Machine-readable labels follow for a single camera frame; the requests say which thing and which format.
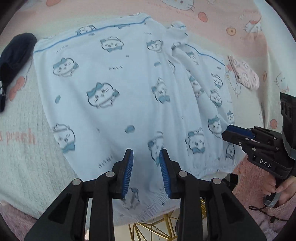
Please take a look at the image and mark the black wrist strap cord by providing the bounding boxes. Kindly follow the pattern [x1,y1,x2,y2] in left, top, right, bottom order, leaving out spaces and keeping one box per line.
[249,205,278,224]

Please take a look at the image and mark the gold wire stool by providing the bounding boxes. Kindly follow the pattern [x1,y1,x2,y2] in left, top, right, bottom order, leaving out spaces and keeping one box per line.
[128,197,207,241]

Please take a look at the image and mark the pink cartoon cat printed blanket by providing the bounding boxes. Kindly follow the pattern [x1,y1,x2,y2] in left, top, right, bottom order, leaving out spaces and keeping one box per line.
[0,0,296,223]

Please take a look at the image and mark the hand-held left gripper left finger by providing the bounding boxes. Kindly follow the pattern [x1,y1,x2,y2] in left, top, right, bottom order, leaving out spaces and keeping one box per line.
[24,148,134,241]

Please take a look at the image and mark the navy shorts with white stripes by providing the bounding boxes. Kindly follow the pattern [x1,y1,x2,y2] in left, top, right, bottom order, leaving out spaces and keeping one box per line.
[0,32,38,114]

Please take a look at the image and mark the light blue printed pajama shorts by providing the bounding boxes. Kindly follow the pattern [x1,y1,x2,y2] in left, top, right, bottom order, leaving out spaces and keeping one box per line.
[33,13,236,226]

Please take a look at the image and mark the person's pink plush clothing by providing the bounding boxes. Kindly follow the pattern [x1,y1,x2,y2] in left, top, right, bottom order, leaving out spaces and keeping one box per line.
[0,155,296,237]

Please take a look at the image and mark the person's right hand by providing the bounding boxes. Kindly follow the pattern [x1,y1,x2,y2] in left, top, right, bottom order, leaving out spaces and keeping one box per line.
[264,176,296,205]

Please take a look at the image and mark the pink folded printed garment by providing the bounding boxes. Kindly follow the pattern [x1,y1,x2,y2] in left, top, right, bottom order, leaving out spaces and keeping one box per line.
[228,55,260,91]

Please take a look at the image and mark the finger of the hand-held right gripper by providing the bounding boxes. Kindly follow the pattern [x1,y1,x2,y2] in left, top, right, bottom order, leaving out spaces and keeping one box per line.
[222,130,278,160]
[227,125,281,145]

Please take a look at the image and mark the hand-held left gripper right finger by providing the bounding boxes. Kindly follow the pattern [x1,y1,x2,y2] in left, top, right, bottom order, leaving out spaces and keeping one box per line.
[159,148,266,241]

